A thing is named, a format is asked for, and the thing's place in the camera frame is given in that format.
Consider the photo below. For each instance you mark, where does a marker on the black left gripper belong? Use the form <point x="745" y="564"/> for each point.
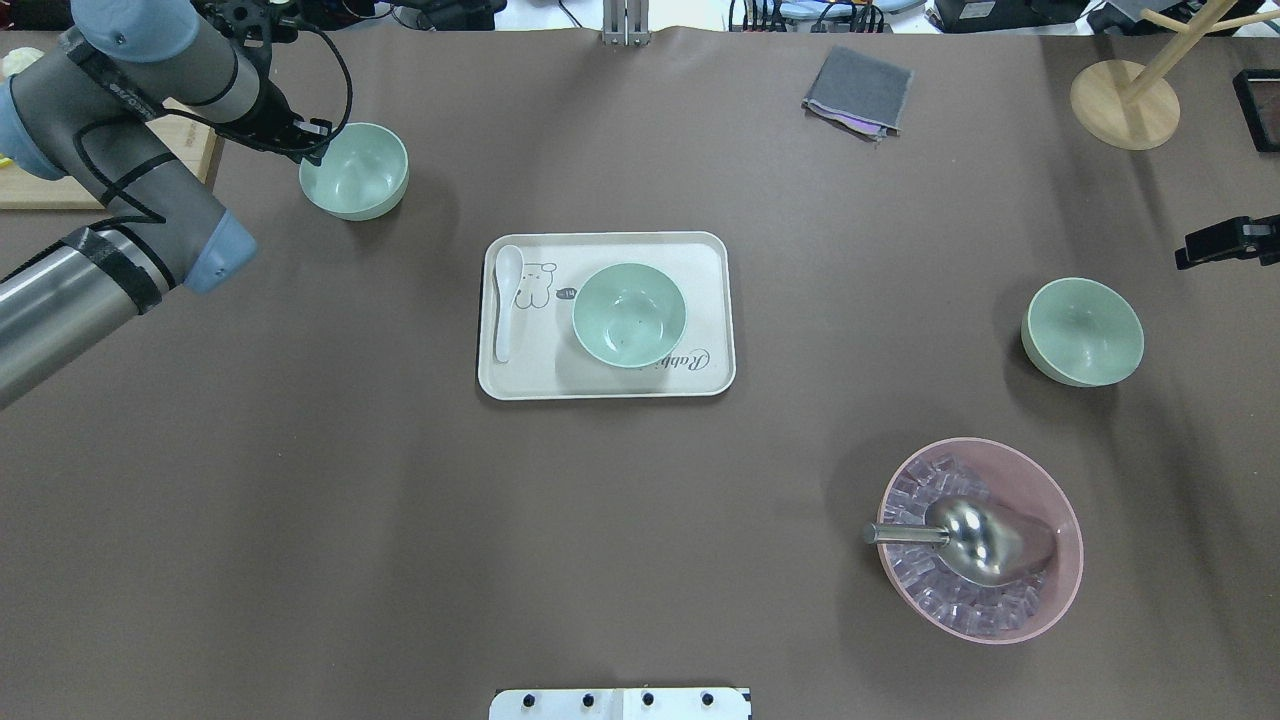
<point x="272" y="122"/>

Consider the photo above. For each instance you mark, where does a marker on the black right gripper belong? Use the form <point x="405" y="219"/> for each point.
<point x="1222" y="243"/>

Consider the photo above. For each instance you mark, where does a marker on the green bowl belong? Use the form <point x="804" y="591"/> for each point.
<point x="363" y="175"/>
<point x="629" y="315"/>
<point x="1080" y="333"/>

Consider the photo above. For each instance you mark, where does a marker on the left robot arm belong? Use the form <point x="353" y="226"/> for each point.
<point x="83" y="111"/>

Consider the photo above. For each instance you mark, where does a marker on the bamboo cutting board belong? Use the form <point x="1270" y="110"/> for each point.
<point x="192" y="143"/>

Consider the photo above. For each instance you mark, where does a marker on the dark wooden tray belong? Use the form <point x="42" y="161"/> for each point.
<point x="1257" y="91"/>

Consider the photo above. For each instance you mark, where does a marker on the wooden stand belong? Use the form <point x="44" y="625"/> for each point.
<point x="1131" y="106"/>

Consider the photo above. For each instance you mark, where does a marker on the white ceramic spoon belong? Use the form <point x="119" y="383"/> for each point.
<point x="508" y="274"/>

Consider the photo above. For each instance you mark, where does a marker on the beige serving tray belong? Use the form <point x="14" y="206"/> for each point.
<point x="546" y="362"/>

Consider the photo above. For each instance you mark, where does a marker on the metal scoop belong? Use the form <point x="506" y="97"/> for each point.
<point x="980" y="541"/>

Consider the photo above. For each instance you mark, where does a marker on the green bowl on tray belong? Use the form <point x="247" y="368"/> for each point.
<point x="629" y="315"/>

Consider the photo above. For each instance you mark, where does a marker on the grey folded cloth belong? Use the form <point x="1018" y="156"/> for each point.
<point x="859" y="92"/>

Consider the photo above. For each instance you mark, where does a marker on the pink bowl with ice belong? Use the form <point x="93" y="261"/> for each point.
<point x="1003" y="476"/>

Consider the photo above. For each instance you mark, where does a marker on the aluminium frame post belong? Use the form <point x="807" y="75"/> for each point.
<point x="626" y="23"/>

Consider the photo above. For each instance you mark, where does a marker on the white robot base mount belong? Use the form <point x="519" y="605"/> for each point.
<point x="623" y="703"/>

